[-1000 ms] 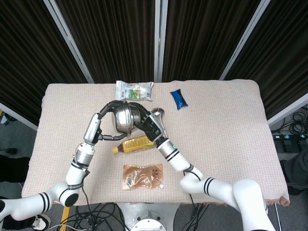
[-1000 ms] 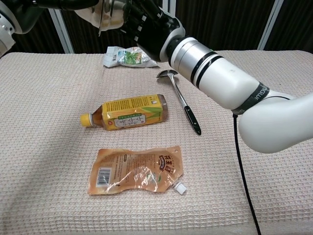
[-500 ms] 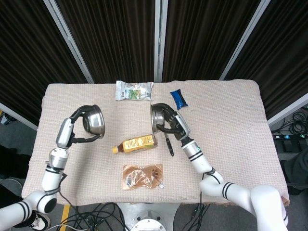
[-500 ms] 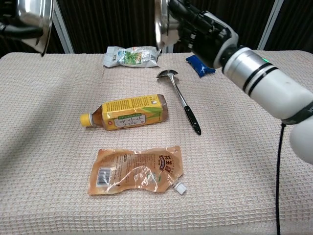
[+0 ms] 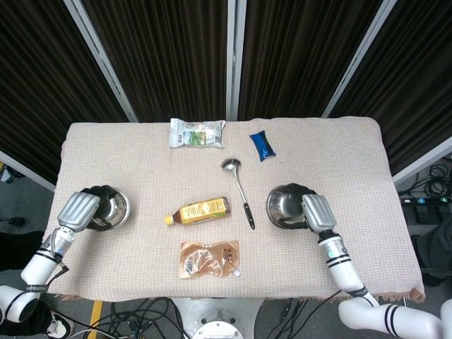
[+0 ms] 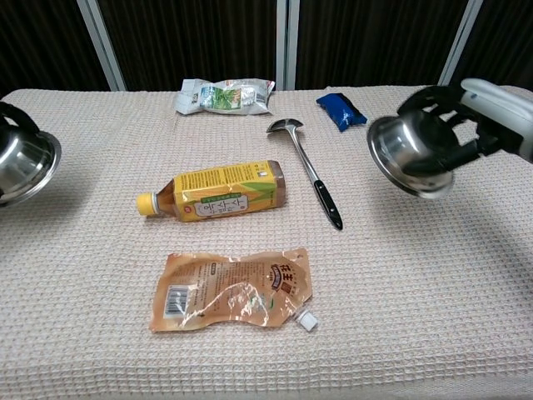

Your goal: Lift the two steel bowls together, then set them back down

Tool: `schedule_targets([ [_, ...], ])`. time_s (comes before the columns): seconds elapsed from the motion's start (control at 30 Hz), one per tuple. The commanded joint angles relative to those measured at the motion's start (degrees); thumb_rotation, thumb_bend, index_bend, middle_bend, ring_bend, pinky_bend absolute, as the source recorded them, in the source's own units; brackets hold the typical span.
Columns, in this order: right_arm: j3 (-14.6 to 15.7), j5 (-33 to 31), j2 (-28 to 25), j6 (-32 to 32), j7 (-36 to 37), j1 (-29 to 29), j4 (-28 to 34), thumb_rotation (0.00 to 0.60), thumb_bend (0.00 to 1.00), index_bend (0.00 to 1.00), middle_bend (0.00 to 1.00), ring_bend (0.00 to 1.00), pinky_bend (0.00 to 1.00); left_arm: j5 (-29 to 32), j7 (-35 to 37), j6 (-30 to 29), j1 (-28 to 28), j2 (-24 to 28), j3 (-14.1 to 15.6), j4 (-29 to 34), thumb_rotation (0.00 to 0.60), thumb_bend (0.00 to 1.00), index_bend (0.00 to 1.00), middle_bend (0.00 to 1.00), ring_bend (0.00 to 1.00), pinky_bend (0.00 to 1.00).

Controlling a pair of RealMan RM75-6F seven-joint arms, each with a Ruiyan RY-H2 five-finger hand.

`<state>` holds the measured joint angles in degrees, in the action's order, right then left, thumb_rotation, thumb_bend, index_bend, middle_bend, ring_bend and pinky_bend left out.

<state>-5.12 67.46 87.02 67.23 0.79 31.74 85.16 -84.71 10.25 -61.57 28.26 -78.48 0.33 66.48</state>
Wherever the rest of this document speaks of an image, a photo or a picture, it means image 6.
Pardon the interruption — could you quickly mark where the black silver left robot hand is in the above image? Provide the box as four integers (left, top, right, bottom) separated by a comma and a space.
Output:
0, 102, 42, 135

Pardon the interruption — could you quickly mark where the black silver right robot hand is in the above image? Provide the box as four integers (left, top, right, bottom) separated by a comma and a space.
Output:
396, 77, 533, 177

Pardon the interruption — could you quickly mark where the small metal bowl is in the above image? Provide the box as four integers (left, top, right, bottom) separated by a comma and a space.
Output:
366, 109, 457, 201
0, 114, 62, 208

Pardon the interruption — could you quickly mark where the dark ribbed partition panel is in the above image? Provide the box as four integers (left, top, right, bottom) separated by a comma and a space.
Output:
0, 0, 112, 98
452, 0, 533, 88
294, 0, 471, 91
96, 0, 286, 92

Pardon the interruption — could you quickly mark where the blue foil packet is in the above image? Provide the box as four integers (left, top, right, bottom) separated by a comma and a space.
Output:
315, 92, 369, 133

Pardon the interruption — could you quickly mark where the white green snack bag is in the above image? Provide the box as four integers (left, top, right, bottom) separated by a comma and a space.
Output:
173, 77, 276, 117

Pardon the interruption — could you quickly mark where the yellow label tea bottle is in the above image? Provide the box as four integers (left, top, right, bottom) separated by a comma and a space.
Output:
136, 159, 289, 223

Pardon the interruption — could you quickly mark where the brown spout pouch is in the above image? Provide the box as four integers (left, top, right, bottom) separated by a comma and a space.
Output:
149, 247, 321, 334

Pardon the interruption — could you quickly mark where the beige waffle table cloth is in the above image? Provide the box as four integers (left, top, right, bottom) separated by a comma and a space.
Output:
0, 85, 533, 400

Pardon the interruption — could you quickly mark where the grey partition post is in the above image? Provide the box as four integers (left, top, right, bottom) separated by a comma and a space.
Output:
76, 0, 127, 92
276, 0, 301, 91
437, 0, 485, 88

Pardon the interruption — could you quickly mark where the metal ladle black handle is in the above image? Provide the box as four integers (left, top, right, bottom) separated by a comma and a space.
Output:
266, 117, 344, 232

